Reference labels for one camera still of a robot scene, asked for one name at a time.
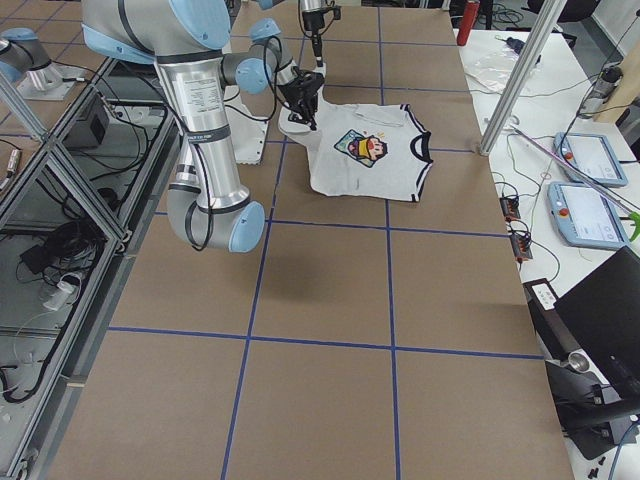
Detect upper blue teach pendant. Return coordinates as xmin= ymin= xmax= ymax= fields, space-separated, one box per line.
xmin=554 ymin=132 xmax=628 ymax=188

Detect black power adapter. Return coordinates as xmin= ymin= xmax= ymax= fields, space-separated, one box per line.
xmin=20 ymin=245 xmax=52 ymax=274

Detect grey drink bottle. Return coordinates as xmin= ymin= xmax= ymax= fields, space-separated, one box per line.
xmin=582 ymin=65 xmax=623 ymax=118

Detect aluminium frame post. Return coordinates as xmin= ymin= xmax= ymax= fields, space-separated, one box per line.
xmin=478 ymin=0 xmax=566 ymax=156

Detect lower orange usb hub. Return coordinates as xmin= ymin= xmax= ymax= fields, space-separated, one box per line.
xmin=509 ymin=231 xmax=533 ymax=263

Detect upper orange usb hub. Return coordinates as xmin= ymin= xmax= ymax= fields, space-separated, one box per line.
xmin=499 ymin=196 xmax=521 ymax=222

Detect clear plastic sheet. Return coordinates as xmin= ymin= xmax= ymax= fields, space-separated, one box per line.
xmin=464 ymin=48 xmax=520 ymax=93

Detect blue teach pendant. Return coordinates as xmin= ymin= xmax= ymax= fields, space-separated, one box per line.
xmin=554 ymin=132 xmax=628 ymax=188
xmin=547 ymin=182 xmax=630 ymax=250

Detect black camera stand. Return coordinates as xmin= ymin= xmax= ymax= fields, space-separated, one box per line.
xmin=545 ymin=360 xmax=639 ymax=460

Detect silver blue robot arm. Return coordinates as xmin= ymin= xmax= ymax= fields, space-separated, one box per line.
xmin=82 ymin=1 xmax=324 ymax=253
xmin=249 ymin=0 xmax=341 ymax=74

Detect aluminium frame rack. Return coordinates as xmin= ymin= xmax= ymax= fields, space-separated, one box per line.
xmin=1 ymin=60 xmax=179 ymax=479

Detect dark box with label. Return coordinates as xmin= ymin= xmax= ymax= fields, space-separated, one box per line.
xmin=523 ymin=279 xmax=591 ymax=374

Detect red cylinder bottle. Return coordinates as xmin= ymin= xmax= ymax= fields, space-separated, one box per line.
xmin=456 ymin=0 xmax=480 ymax=46

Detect grey cartoon print t-shirt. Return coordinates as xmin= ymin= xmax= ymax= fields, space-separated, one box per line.
xmin=278 ymin=90 xmax=433 ymax=202

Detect orange usb hub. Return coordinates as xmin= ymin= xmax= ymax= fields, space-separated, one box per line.
xmin=509 ymin=231 xmax=533 ymax=263
xmin=499 ymin=196 xmax=521 ymax=222

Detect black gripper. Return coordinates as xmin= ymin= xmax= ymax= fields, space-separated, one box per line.
xmin=282 ymin=69 xmax=324 ymax=131
xmin=301 ymin=7 xmax=341 ymax=67

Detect lower blue teach pendant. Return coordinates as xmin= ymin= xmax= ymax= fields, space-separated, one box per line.
xmin=547 ymin=182 xmax=630 ymax=250

